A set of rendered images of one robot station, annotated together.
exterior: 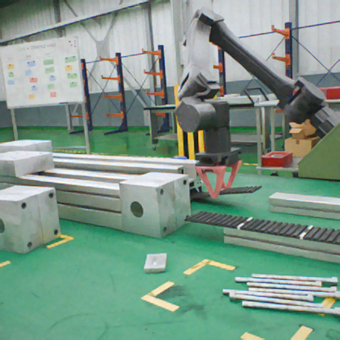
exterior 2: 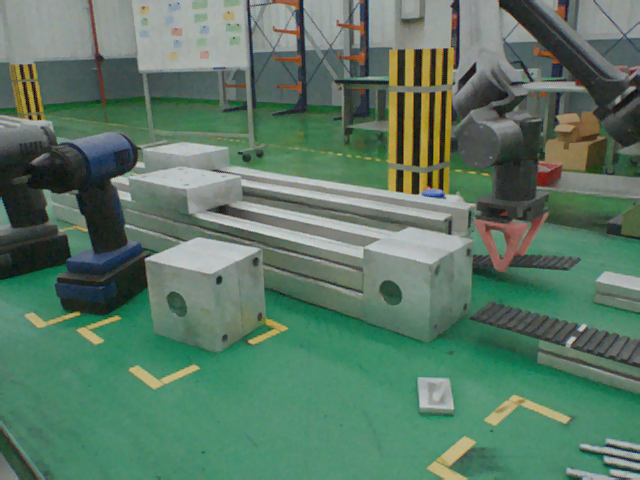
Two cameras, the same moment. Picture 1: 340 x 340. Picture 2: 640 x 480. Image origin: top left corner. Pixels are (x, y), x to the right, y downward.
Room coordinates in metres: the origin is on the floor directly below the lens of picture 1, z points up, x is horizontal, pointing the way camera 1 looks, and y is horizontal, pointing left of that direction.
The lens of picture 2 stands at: (0.09, 0.10, 1.09)
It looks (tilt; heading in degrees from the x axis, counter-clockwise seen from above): 18 degrees down; 5
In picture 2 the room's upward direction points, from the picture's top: 2 degrees counter-clockwise
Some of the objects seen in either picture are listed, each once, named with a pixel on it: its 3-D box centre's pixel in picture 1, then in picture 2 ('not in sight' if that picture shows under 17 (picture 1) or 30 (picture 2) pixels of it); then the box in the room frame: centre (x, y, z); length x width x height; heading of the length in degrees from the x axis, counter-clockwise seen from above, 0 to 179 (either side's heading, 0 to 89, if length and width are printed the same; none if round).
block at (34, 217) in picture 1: (25, 215); (214, 288); (0.72, 0.27, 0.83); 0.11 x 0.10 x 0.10; 152
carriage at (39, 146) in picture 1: (23, 152); (186, 163); (1.31, 0.47, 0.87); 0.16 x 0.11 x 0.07; 53
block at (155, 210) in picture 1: (159, 201); (423, 278); (0.75, 0.02, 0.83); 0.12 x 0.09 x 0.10; 143
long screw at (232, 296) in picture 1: (275, 300); not in sight; (0.43, -0.11, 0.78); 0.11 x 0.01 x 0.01; 70
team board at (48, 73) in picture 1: (45, 104); (193, 68); (6.58, 1.92, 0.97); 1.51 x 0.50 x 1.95; 68
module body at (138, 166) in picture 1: (76, 171); (268, 201); (1.16, 0.27, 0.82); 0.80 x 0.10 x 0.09; 53
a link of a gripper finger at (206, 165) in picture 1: (216, 175); (506, 235); (0.86, -0.10, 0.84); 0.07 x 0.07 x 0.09; 53
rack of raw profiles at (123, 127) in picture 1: (112, 92); (287, 54); (11.33, 1.43, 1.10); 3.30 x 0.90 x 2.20; 48
